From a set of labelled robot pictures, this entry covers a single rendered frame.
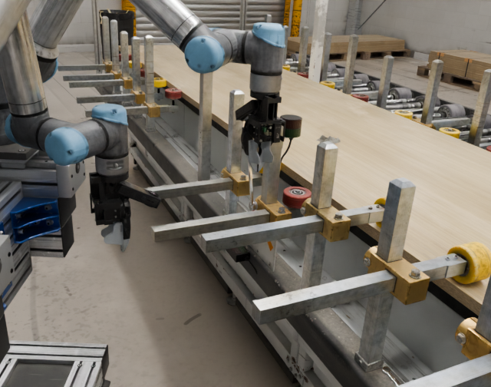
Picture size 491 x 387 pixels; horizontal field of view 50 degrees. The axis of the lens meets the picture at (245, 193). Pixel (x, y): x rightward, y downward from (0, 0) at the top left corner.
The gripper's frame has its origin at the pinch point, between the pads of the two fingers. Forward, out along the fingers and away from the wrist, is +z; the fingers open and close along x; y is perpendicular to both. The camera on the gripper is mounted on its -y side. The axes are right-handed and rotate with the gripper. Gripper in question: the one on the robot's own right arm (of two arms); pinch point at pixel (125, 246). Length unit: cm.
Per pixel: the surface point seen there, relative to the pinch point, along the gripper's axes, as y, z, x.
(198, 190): -27.8, -1.5, -23.5
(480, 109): -149, -17, -30
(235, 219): -29.0, -3.3, 1.4
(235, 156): -41, -10, -27
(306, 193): -50, -8, 2
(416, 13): -695, 4, -673
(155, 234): -7.2, -2.6, 1.4
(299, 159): -63, -7, -24
